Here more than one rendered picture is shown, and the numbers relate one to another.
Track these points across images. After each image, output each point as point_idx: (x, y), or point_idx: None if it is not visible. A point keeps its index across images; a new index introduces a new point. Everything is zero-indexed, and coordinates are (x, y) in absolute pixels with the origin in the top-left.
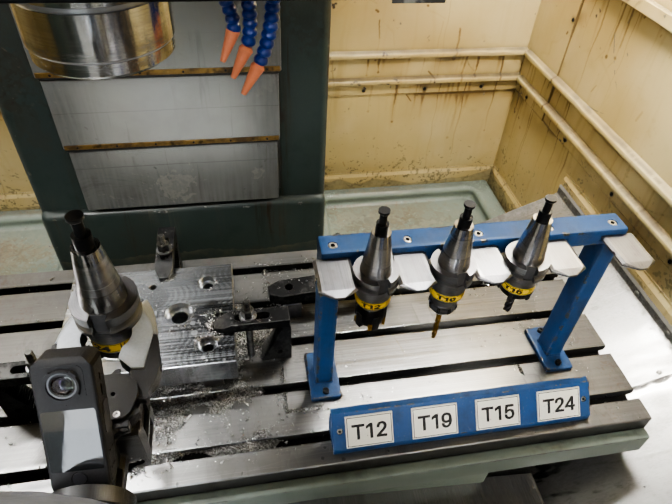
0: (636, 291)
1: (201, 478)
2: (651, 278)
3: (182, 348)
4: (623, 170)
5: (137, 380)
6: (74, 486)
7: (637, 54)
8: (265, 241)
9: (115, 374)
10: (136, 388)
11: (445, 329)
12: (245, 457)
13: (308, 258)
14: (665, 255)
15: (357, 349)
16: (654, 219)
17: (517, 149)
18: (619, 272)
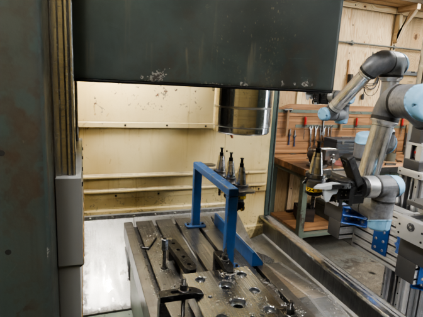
0: (155, 213)
1: (292, 294)
2: (155, 205)
3: (248, 280)
4: (116, 183)
5: (330, 177)
6: (361, 177)
7: (92, 142)
8: None
9: (332, 178)
10: (332, 176)
11: (191, 243)
12: (276, 284)
13: (146, 277)
14: (155, 193)
15: (209, 261)
16: (143, 187)
17: None
18: (142, 216)
